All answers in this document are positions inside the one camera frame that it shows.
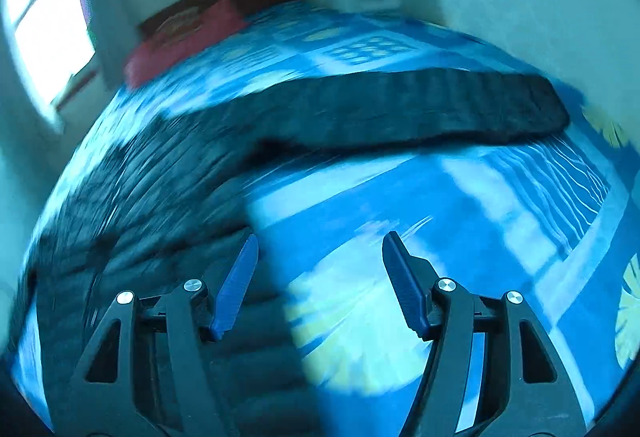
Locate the blue patterned bed sheet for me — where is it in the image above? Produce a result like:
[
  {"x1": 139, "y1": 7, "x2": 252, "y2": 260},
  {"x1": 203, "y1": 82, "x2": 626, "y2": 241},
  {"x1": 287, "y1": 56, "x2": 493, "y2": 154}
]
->
[{"x1": 1, "y1": 2, "x2": 639, "y2": 436}]

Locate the black quilted puffer jacket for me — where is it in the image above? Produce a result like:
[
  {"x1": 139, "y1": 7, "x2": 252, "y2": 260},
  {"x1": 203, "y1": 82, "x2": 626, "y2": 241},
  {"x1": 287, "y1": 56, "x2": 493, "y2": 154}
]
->
[{"x1": 12, "y1": 68, "x2": 570, "y2": 436}]

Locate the red pillow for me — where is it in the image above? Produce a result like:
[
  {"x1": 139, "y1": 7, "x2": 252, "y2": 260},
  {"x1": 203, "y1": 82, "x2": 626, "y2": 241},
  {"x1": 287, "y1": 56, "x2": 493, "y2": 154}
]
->
[{"x1": 124, "y1": 0, "x2": 246, "y2": 89}]

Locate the bright window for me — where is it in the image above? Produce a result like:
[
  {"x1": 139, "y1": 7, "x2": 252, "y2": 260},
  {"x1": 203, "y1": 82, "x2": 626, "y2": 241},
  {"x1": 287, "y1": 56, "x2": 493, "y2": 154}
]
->
[{"x1": 1, "y1": 0, "x2": 96, "y2": 114}]

